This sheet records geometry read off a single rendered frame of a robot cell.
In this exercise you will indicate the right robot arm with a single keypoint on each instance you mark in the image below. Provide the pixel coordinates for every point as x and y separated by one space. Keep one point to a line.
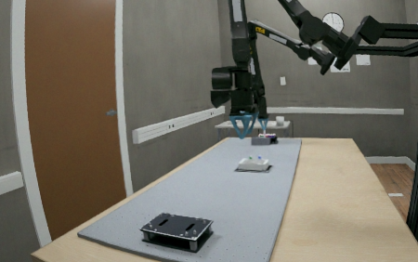
302 50

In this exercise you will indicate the white grid rack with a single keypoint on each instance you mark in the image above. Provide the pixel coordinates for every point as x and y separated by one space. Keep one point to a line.
253 166

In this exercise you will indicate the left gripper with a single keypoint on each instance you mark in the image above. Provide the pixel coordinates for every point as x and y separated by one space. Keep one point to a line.
244 113

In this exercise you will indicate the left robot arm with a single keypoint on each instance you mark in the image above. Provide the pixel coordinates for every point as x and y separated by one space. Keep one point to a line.
312 29

